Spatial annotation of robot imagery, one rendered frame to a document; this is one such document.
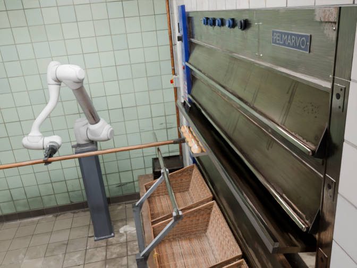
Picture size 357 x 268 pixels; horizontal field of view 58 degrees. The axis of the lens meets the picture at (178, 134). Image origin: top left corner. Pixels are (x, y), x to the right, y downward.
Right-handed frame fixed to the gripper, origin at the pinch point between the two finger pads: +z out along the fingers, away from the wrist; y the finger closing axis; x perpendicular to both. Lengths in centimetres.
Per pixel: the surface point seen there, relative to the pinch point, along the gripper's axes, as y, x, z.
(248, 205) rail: -25, -102, 128
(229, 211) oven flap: 23, -115, 65
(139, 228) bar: 42, -59, 42
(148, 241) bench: 61, -64, 32
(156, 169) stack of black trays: 42, -80, -40
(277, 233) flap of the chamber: -22, -107, 142
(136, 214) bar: 30, -58, 42
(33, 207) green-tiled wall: 107, 62, -120
